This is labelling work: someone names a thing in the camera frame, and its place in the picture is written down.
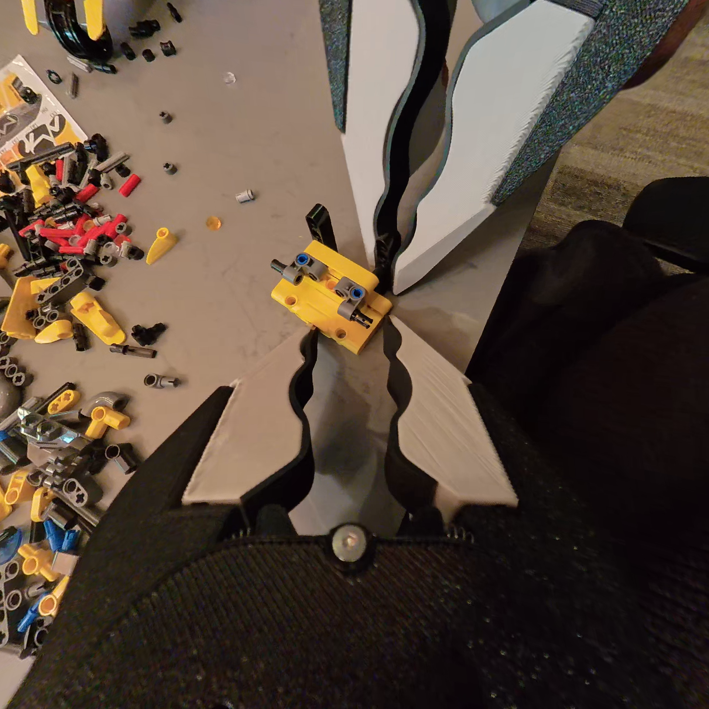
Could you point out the person's right hand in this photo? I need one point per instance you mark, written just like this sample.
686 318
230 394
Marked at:
662 61

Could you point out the black chair seat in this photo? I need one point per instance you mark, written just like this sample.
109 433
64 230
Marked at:
676 221

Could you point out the orange transparent round stud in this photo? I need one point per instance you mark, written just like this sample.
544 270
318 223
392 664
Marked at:
214 223

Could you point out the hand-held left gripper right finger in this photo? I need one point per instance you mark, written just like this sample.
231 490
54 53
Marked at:
448 437

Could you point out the black beam with pins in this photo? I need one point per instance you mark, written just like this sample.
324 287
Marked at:
321 221
385 255

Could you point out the person's dark clothing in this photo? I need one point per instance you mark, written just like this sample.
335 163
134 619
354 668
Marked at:
609 415

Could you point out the light grey small connector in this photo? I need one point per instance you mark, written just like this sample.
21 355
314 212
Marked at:
245 196

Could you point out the yellow grey sticker sheet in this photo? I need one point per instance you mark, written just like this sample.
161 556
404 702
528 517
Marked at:
22 105

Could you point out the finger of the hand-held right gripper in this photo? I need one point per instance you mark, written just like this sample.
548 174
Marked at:
498 111
376 83

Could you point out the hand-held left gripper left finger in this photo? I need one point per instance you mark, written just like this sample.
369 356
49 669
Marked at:
255 437

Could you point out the yellow brick assembly grey connectors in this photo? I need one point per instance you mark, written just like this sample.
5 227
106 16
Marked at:
310 299

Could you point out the yellow cone tooth piece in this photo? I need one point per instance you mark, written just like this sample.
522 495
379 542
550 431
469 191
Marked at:
160 246

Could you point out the yellow toy vehicle model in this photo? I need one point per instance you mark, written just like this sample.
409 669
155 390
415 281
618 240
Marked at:
72 33

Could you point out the pile of building brick pieces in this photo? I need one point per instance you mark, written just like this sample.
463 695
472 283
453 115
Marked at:
55 232

